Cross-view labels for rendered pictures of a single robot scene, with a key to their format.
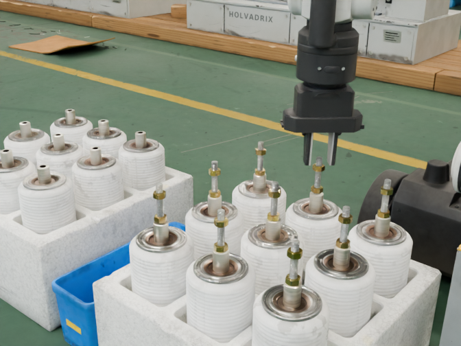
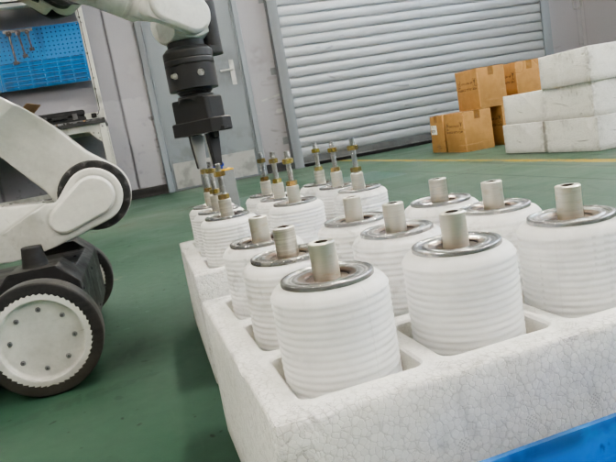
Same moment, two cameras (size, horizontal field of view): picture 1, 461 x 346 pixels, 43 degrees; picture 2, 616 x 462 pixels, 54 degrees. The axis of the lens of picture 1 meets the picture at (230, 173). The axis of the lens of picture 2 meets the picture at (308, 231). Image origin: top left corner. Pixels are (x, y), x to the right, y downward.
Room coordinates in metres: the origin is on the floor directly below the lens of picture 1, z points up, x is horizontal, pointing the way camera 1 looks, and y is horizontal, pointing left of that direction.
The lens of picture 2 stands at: (1.69, 0.64, 0.37)
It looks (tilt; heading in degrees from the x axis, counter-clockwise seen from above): 9 degrees down; 216
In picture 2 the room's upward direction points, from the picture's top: 10 degrees counter-clockwise
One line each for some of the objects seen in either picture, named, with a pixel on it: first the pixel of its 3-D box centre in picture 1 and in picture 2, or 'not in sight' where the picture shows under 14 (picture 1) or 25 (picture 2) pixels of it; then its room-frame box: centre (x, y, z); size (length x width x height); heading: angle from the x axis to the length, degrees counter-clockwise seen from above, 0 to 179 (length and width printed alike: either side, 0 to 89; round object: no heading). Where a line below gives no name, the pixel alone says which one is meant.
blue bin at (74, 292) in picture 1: (138, 285); not in sight; (0.92, 0.17, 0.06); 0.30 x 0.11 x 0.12; 140
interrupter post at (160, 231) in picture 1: (160, 231); (357, 181); (0.76, 0.10, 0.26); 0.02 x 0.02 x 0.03
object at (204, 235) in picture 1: (215, 260); (303, 253); (0.85, 0.03, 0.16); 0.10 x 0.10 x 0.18
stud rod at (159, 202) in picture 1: (160, 207); (354, 159); (0.76, 0.10, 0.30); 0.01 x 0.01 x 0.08
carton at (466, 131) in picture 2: not in sight; (468, 130); (-2.95, -1.02, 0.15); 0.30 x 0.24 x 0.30; 49
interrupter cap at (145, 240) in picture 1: (161, 239); (358, 189); (0.76, 0.10, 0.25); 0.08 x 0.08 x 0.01
